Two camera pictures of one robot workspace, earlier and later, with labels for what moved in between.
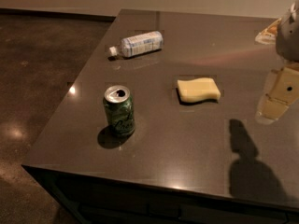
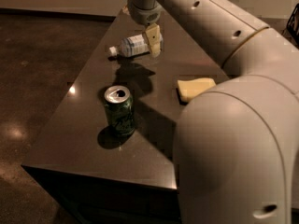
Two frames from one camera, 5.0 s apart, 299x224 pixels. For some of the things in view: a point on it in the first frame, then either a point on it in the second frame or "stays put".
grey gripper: x=289 y=37 → x=146 y=16
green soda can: x=119 y=106 stays put
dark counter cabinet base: x=94 y=199 stays put
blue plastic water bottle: x=137 y=45 stays put
